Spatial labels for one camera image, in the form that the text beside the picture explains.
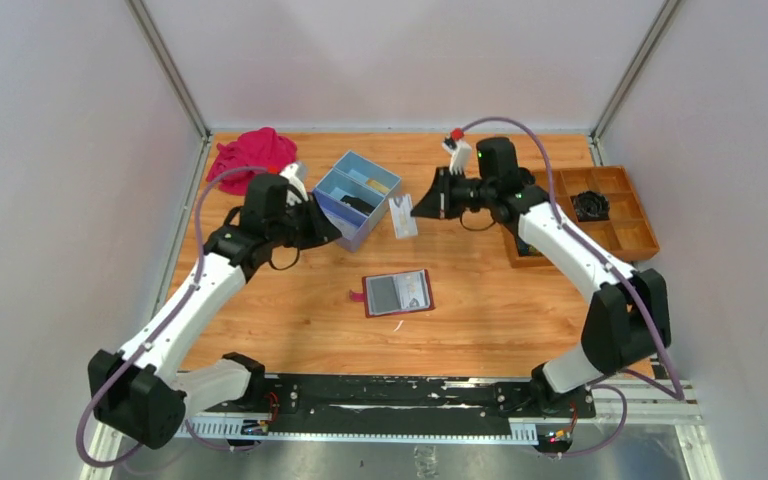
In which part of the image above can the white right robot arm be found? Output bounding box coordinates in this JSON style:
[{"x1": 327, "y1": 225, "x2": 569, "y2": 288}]
[{"x1": 411, "y1": 132, "x2": 671, "y2": 397}]

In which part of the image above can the silver VIP card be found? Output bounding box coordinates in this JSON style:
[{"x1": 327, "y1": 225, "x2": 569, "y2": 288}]
[{"x1": 394, "y1": 270, "x2": 432, "y2": 311}]

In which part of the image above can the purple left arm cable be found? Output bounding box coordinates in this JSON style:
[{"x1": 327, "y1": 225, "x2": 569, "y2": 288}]
[{"x1": 75, "y1": 165, "x2": 279, "y2": 470}]

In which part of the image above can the wooden compartment tray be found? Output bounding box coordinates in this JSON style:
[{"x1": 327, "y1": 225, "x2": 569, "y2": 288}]
[{"x1": 532, "y1": 167, "x2": 660, "y2": 263}]

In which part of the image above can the crumpled pink cloth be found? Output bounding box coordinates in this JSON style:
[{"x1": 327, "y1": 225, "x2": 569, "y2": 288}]
[{"x1": 206, "y1": 127, "x2": 298, "y2": 196}]

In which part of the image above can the gold card in box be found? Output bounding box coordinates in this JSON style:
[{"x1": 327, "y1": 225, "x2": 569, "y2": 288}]
[{"x1": 365, "y1": 178, "x2": 390, "y2": 195}]

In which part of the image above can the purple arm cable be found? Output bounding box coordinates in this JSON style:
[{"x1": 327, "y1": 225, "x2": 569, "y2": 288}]
[
  {"x1": 448, "y1": 116, "x2": 687, "y2": 458},
  {"x1": 75, "y1": 165, "x2": 279, "y2": 470}
]

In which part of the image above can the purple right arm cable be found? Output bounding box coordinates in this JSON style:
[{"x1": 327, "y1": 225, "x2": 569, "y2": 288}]
[{"x1": 448, "y1": 116, "x2": 687, "y2": 458}]

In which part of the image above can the red leather card holder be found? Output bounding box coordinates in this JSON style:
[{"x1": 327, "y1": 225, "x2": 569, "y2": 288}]
[{"x1": 348, "y1": 269, "x2": 435, "y2": 318}]

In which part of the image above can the blue compartment organizer box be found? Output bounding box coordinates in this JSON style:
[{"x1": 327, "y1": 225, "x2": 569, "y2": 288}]
[{"x1": 313, "y1": 150, "x2": 402, "y2": 252}]

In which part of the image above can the white diamond card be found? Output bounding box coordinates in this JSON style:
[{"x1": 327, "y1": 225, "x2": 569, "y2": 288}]
[{"x1": 388, "y1": 194, "x2": 419, "y2": 240}]

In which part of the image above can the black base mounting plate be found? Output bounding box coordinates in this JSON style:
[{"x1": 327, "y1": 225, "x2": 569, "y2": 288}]
[{"x1": 201, "y1": 372, "x2": 597, "y2": 437}]

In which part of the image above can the black item in box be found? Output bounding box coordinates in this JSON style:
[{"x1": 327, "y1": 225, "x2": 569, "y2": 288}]
[{"x1": 341, "y1": 195, "x2": 375, "y2": 216}]

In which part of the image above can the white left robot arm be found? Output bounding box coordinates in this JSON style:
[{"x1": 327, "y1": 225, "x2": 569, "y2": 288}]
[{"x1": 79, "y1": 168, "x2": 341, "y2": 449}]

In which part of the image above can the aluminium frame rail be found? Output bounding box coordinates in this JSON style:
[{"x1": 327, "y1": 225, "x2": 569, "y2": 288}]
[{"x1": 102, "y1": 370, "x2": 703, "y2": 445}]

